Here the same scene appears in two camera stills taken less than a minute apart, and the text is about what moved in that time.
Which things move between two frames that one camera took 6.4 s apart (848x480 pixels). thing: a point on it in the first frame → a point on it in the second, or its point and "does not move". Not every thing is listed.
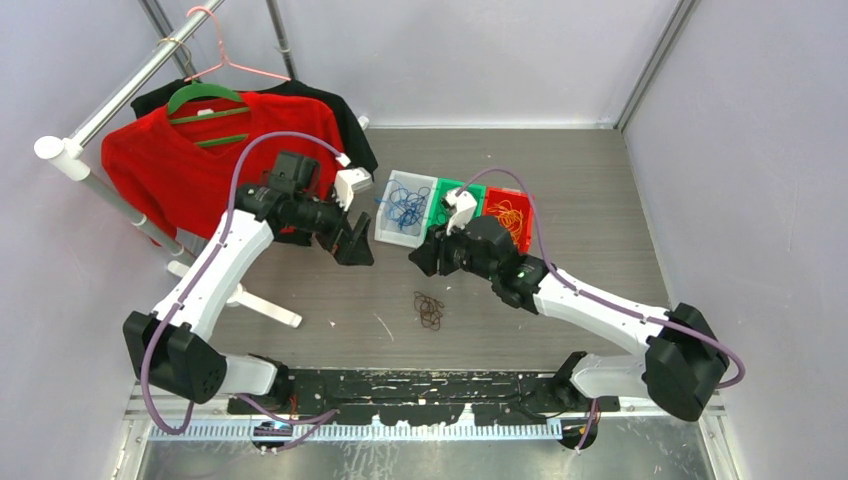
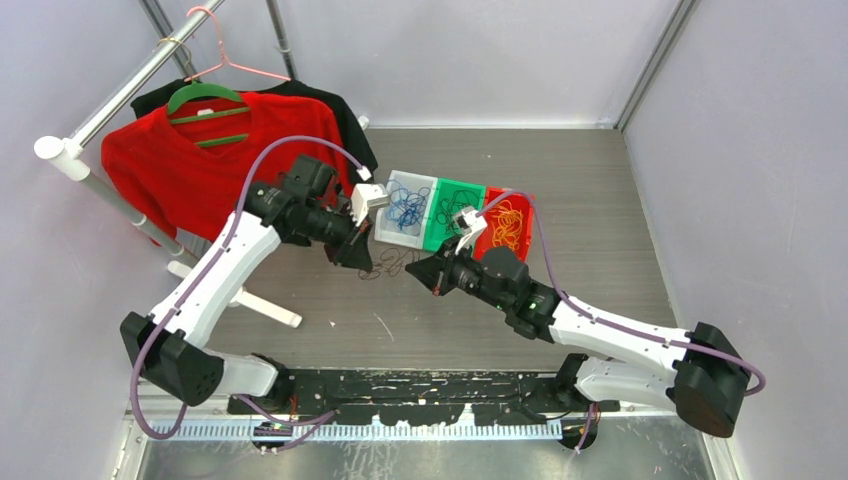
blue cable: (406, 208) does not move
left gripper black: (359, 252) does not move
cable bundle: (429, 309) → (390, 262)
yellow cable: (509, 217) does not move
